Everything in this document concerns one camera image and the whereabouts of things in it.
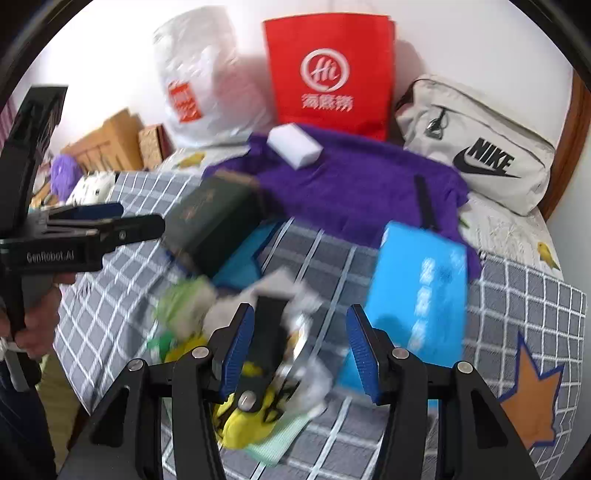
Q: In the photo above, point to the white cloth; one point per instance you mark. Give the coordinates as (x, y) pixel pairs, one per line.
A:
(281, 284)

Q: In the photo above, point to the green printed packet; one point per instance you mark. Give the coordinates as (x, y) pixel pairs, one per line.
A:
(180, 304)

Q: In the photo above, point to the beige sling bag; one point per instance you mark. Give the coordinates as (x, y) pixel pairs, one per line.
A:
(461, 124)

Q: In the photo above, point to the blue tissue packet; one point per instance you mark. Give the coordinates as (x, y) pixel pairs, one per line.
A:
(415, 295)

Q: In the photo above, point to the white plastic bag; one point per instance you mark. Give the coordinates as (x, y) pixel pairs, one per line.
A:
(207, 60)

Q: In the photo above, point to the mint green cloth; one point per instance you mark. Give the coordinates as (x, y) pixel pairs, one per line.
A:
(277, 443)

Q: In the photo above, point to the grey checked blanket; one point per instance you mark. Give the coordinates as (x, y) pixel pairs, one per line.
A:
(115, 314)

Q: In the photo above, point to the person's left hand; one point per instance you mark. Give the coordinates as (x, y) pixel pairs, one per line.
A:
(39, 318)

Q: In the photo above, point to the purple towel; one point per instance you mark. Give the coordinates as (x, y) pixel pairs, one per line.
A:
(360, 194)

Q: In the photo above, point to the silver orange-print packet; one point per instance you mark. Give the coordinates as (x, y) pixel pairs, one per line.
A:
(314, 383)

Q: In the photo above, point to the woven box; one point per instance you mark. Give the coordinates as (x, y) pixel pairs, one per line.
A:
(152, 143)

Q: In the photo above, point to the purple fluffy ball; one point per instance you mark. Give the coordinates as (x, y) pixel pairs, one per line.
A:
(64, 173)

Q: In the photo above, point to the person's dark clothing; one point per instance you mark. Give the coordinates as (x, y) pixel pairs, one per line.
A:
(23, 429)

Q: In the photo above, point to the dark green box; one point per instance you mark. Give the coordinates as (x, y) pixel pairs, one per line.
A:
(207, 221)

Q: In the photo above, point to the teal cloth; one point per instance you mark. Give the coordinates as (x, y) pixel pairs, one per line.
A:
(240, 267)

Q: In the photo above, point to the white sponge block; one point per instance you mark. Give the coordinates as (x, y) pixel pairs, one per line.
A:
(293, 145)

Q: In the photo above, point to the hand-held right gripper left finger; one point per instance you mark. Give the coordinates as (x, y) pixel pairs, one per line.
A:
(238, 350)

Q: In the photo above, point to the wooden headboard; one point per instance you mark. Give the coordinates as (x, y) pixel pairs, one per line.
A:
(572, 138)

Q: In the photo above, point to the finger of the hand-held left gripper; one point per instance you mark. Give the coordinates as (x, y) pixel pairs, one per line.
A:
(99, 211)
(138, 228)

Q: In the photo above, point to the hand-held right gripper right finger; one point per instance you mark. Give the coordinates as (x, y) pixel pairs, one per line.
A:
(362, 355)

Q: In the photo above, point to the cardboard box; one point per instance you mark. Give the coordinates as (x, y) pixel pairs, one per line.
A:
(115, 138)

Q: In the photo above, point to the red tote bag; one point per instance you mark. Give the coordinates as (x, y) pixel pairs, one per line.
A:
(286, 46)

